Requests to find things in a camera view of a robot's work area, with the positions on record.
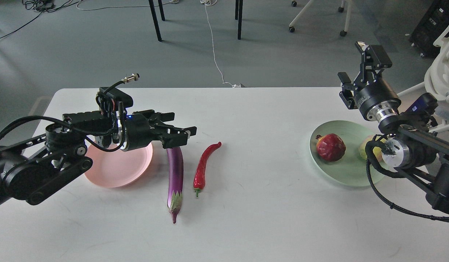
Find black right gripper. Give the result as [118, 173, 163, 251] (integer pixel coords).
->
[337, 41, 401, 121]

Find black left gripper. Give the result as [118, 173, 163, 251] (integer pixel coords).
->
[121, 110, 197, 151]

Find purple eggplant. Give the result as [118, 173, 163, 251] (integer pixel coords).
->
[166, 147, 184, 224]

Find red chili pepper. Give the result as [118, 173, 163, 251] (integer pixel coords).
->
[193, 142, 222, 198]

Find green yellow apple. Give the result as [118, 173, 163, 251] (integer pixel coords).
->
[358, 135, 383, 162]

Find red pomegranate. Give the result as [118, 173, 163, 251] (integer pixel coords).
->
[315, 133, 347, 162]

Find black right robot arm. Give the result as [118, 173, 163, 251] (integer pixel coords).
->
[338, 41, 449, 223]

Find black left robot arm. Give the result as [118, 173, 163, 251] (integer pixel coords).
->
[0, 74, 197, 205]

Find pink plate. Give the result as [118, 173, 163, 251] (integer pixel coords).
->
[85, 144, 153, 188]

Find white office chair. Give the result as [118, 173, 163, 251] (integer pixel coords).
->
[395, 15, 449, 141]

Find white office chair base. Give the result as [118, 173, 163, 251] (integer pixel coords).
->
[288, 0, 354, 37]

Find green plate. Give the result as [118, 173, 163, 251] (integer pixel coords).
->
[309, 120, 374, 187]

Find black equipment box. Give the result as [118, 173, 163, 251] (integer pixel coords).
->
[409, 0, 449, 58]

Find black table legs left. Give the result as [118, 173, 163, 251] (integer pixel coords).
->
[148, 0, 165, 43]

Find black table legs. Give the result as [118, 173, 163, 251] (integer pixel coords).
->
[148, 0, 165, 43]
[234, 0, 243, 40]

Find black table legs right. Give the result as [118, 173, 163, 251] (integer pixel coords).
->
[234, 0, 243, 40]

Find white floor cable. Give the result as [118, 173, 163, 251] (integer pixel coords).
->
[200, 0, 245, 88]

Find black floor cables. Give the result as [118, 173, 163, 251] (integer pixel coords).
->
[0, 0, 174, 44]

